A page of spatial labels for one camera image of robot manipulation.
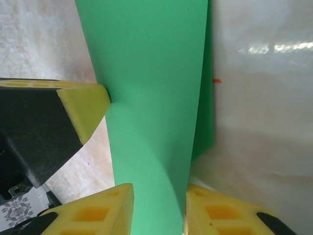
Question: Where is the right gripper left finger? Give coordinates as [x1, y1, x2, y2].
[36, 183, 134, 235]

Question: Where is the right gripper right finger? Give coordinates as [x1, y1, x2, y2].
[182, 183, 298, 235]

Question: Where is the green paper sheet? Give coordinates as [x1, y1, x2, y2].
[74, 0, 216, 235]

